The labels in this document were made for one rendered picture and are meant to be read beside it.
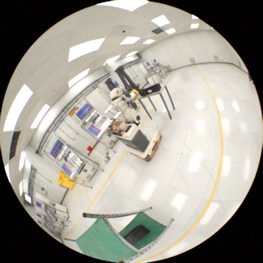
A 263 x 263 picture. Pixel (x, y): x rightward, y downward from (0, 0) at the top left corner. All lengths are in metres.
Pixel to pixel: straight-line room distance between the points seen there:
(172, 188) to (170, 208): 0.33
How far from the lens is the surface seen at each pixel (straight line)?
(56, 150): 2.72
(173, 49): 8.22
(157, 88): 1.84
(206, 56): 8.38
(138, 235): 1.32
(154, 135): 1.55
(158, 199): 1.46
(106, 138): 2.60
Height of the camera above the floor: 1.38
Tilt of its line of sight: 32 degrees down
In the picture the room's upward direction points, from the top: 43 degrees counter-clockwise
